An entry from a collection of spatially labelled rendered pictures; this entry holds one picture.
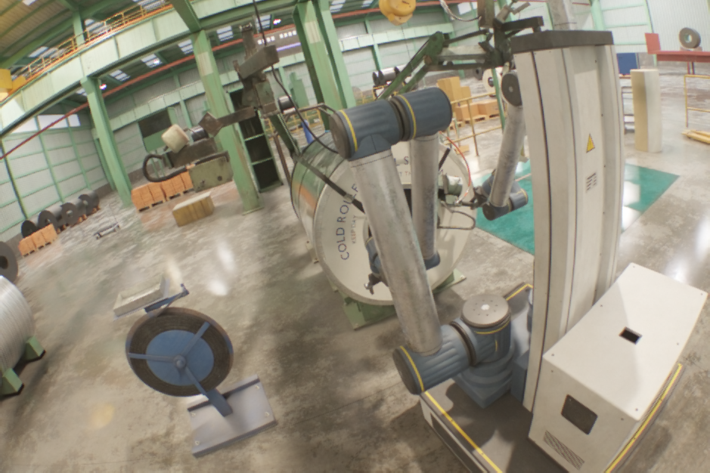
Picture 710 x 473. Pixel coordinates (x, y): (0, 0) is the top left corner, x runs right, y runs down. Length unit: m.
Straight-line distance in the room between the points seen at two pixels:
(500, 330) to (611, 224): 0.54
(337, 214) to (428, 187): 0.91
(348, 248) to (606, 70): 1.69
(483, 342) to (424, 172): 0.65
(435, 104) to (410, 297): 0.60
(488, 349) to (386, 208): 0.67
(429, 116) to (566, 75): 0.43
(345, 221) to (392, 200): 1.07
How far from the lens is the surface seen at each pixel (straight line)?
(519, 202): 1.90
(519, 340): 1.65
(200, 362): 2.04
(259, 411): 2.36
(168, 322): 1.90
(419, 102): 1.01
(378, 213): 0.96
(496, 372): 1.44
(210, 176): 1.53
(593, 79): 1.02
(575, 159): 0.86
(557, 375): 1.05
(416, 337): 1.15
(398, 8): 1.94
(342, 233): 2.03
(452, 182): 2.08
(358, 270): 2.16
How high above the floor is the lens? 1.69
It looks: 20 degrees down
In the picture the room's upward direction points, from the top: 16 degrees counter-clockwise
